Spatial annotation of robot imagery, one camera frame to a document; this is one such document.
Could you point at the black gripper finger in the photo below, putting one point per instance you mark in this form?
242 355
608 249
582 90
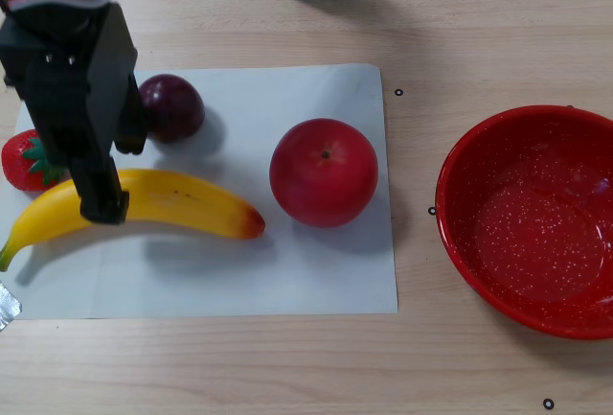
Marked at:
115 75
100 194

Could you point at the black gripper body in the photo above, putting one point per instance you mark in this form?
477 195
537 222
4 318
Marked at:
67 134

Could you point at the yellow banana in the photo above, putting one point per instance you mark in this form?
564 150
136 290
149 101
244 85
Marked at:
191 204

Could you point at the red speckled bowl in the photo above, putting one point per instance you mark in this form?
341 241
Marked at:
527 242

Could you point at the dark purple plum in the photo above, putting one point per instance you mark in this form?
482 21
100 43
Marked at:
177 108

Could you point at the red strawberry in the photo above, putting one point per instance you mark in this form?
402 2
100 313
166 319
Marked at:
19 161

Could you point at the grey tape piece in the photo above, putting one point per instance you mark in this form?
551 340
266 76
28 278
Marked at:
7 309

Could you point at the white paper sheet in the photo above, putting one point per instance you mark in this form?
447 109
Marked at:
239 281

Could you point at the red apple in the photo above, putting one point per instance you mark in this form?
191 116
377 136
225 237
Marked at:
323 175

